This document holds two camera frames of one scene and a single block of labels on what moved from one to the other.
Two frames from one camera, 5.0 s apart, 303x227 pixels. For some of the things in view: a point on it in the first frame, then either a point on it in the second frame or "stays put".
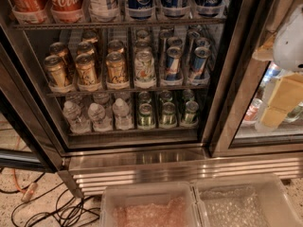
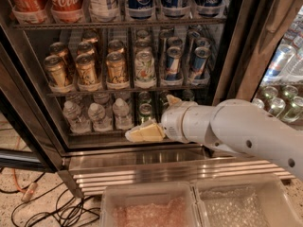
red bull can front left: x=173 y=62 stays put
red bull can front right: x=201 y=56 stays put
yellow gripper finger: x=288 y=91 → x=148 y=132
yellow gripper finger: x=265 y=53 → x=170 y=99
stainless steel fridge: x=156 y=82 stays put
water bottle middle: x=101 y=117 stays put
